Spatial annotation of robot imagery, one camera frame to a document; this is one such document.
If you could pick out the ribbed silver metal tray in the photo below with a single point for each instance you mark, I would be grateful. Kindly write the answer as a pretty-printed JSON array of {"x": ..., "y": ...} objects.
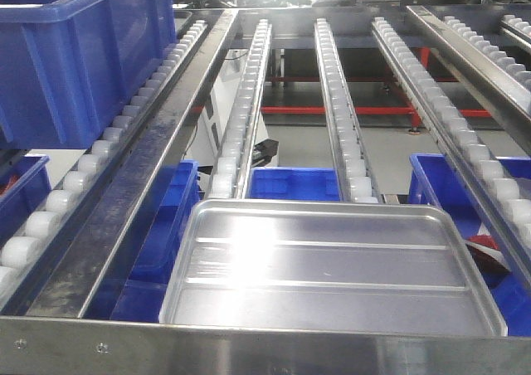
[{"x": 327, "y": 266}]

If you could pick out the steel front shelf bar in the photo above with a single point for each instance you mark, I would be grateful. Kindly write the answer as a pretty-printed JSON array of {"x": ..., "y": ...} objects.
[{"x": 75, "y": 346}]

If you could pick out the blue bin lower centre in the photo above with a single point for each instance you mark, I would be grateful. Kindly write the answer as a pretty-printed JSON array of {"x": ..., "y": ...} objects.
[{"x": 304, "y": 184}]

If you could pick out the blue bin lower right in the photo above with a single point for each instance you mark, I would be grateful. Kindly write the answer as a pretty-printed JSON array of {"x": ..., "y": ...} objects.
[{"x": 434, "y": 182}]

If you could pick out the blue bin lower left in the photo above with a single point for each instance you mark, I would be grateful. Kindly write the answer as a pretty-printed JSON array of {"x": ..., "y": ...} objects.
[{"x": 143, "y": 292}]

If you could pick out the left white roller track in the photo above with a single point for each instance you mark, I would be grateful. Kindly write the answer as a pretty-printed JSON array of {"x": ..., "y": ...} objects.
[{"x": 26, "y": 245}]

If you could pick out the large blue bin upper left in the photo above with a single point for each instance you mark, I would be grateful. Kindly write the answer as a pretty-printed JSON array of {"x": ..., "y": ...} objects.
[{"x": 68, "y": 67}]

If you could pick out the blue bin far left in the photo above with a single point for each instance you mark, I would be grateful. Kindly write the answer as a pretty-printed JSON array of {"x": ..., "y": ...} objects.
[{"x": 28, "y": 185}]

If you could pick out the far right roller track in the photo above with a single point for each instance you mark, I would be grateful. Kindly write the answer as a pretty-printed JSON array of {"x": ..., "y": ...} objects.
[{"x": 517, "y": 71}]

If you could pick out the red metal floor frame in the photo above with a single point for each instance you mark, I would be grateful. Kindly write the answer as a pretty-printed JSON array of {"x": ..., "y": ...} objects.
[{"x": 293, "y": 95}]

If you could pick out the steel divider rail left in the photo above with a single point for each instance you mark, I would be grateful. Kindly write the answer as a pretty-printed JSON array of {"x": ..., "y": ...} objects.
[{"x": 106, "y": 241}]

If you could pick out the steel divider rail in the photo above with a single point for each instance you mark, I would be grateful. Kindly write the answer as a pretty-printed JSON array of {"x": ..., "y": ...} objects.
[
  {"x": 508, "y": 100},
  {"x": 106, "y": 241}
]

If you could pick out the steel divider rail right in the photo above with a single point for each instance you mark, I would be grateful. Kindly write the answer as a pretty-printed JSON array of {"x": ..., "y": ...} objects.
[{"x": 508, "y": 100}]

